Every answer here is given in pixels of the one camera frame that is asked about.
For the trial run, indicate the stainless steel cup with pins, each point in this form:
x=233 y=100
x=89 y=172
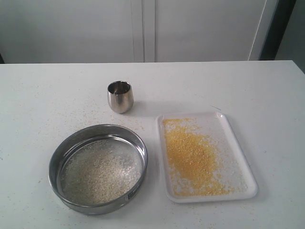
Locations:
x=120 y=96

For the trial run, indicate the round steel mesh sieve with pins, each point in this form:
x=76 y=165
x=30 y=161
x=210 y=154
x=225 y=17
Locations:
x=81 y=138

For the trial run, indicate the pile of tan grain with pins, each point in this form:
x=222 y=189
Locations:
x=101 y=171

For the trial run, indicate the small yellow sieved grains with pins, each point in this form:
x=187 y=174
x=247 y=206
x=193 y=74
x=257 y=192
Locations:
x=193 y=160

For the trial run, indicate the white square plastic tray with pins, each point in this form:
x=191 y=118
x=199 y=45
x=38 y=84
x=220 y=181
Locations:
x=236 y=171

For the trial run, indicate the white cabinet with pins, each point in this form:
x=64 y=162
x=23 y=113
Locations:
x=73 y=31

